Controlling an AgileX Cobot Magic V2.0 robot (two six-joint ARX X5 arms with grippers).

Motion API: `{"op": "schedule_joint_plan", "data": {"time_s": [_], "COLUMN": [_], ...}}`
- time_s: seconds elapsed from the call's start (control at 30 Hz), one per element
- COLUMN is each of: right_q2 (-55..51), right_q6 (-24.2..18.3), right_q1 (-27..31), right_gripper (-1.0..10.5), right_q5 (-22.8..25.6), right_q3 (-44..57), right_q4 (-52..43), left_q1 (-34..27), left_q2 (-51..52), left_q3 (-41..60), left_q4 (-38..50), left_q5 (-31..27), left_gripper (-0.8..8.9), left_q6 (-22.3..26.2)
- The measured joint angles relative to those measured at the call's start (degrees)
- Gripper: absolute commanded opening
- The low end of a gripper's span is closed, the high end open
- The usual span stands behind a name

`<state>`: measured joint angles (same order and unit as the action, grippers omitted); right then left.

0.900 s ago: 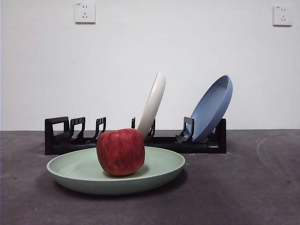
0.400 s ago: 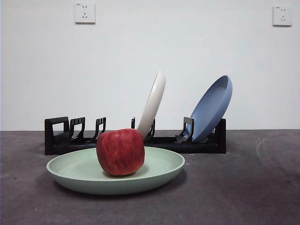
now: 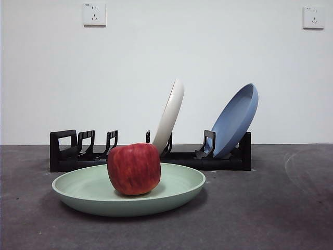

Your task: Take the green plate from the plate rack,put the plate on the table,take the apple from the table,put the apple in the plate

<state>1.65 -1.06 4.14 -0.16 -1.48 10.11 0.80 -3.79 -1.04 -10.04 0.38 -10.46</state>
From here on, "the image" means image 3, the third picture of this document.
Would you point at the green plate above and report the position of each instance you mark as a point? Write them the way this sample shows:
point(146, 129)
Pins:
point(130, 205)

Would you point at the white wall outlet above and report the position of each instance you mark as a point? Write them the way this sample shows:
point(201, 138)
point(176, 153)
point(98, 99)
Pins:
point(313, 17)
point(94, 14)

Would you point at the blue plate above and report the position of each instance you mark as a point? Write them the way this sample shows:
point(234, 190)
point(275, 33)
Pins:
point(233, 125)

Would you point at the beige plate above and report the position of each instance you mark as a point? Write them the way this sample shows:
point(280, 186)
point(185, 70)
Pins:
point(171, 117)

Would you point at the red apple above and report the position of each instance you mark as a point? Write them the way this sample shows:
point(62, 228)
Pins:
point(134, 169)

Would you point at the black plate rack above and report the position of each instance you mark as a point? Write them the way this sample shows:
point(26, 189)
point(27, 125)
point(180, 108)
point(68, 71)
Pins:
point(55, 156)

